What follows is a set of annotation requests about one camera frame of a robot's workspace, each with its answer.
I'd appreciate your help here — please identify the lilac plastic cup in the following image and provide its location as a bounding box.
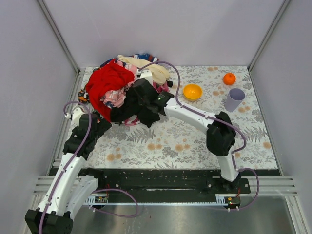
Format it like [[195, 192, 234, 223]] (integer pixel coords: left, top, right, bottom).
[[224, 88, 245, 112]]

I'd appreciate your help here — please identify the orange fruit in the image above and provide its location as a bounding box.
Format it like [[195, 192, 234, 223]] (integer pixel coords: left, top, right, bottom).
[[223, 73, 236, 85]]

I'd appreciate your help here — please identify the pink camouflage cloth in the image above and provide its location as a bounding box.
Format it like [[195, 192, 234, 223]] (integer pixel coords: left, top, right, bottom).
[[123, 81, 173, 126]]

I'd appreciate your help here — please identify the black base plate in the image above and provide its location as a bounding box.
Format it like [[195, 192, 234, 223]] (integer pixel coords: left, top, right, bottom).
[[76, 168, 251, 196]]

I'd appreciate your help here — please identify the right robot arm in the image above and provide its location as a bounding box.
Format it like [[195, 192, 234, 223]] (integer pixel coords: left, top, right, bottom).
[[132, 78, 241, 190]]

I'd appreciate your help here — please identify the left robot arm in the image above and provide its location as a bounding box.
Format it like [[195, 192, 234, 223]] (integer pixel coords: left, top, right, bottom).
[[25, 113, 112, 234]]

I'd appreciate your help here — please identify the cream cloth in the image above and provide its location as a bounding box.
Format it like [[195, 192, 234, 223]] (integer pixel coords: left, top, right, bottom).
[[117, 54, 170, 83]]

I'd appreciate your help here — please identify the blue white patterned cloth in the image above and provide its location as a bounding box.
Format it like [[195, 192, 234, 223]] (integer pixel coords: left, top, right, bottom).
[[100, 53, 159, 68]]

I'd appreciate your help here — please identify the pink navy patterned cloth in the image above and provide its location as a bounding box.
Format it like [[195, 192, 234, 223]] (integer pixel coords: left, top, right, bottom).
[[99, 60, 137, 109]]

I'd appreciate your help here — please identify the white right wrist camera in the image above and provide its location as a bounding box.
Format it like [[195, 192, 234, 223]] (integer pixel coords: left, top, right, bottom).
[[135, 69, 153, 85]]

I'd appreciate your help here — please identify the grey cable duct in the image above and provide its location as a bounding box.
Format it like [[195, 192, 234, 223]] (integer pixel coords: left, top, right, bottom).
[[83, 191, 240, 206]]

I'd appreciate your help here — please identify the red cloth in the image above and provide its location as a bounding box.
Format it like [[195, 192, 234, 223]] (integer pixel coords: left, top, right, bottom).
[[85, 59, 135, 121]]

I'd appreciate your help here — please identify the orange black patterned cloth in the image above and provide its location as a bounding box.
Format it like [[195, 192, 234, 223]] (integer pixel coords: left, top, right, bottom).
[[77, 86, 90, 104]]

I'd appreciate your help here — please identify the yellow plastic bowl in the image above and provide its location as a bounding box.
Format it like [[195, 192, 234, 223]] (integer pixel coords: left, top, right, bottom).
[[183, 84, 202, 101]]

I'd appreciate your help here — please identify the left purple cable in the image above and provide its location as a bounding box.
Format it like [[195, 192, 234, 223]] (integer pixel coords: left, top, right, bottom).
[[38, 101, 139, 234]]

